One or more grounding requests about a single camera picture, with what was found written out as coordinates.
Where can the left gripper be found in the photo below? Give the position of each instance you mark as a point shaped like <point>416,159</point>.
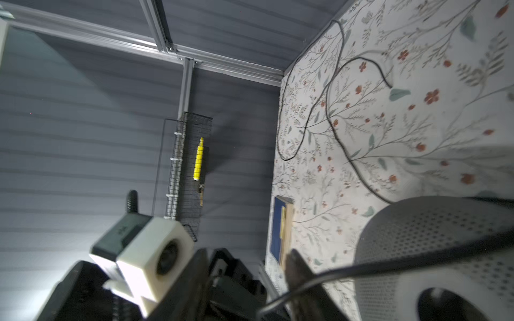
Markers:
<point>230,294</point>

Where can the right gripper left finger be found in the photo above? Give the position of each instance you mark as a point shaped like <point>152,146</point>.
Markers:
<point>184,300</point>

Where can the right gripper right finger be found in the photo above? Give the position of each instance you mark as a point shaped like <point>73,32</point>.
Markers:
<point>313,304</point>

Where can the grey perforated cable spool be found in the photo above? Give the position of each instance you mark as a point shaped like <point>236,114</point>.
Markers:
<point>437,258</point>

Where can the blue book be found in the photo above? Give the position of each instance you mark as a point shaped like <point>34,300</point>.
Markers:
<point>281,227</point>

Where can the yellow marker pen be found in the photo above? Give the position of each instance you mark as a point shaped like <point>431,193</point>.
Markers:
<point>199,160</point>

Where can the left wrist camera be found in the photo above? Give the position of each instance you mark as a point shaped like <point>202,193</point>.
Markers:
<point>143,256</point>

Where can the black wire wall basket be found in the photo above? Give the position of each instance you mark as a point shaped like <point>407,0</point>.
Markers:
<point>176,195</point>

